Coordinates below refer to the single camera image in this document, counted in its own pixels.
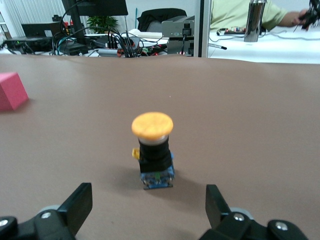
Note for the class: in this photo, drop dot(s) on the bare person forearm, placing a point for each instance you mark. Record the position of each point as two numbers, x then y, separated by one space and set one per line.
287 19

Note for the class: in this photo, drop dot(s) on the black ribbed strip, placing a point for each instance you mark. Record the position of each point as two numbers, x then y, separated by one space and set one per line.
220 46

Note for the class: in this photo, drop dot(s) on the black equipment box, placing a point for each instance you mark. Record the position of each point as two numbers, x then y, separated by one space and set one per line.
37 30

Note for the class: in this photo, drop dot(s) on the black computer monitor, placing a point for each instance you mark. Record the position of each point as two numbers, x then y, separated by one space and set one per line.
100 6

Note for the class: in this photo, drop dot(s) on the brown table mat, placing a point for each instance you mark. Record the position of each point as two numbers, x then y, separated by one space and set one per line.
225 125

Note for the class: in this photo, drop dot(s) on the white and aluminium pillar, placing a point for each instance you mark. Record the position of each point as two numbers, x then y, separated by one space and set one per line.
202 27

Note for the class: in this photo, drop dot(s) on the circuit board with red light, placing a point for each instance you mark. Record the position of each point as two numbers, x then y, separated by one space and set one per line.
235 30

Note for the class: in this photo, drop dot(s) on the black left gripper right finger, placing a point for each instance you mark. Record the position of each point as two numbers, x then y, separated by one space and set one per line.
215 207

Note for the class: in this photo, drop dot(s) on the pink foam cube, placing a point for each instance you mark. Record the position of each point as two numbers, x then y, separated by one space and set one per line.
11 92

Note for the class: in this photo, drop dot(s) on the person in green shirt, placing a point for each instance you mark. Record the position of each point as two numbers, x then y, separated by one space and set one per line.
230 12

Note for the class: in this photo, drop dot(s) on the grey power supply box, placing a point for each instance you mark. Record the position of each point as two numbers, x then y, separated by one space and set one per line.
175 30

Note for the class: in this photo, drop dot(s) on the orange push button switch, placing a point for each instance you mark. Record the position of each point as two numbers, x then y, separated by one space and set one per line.
152 155

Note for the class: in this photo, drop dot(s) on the white desk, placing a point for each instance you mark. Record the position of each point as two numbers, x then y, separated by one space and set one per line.
275 50

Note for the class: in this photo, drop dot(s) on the steel thermos bottle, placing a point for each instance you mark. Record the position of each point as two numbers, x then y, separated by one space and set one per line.
255 22

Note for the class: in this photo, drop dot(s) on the bare person hand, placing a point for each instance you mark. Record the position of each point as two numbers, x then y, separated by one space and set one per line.
300 18

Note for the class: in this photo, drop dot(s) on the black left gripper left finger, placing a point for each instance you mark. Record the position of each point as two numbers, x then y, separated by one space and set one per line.
75 210

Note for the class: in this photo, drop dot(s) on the green potted plant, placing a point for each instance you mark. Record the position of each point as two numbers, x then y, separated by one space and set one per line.
102 22

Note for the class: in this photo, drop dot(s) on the black handheld device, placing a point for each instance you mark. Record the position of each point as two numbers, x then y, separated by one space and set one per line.
313 15

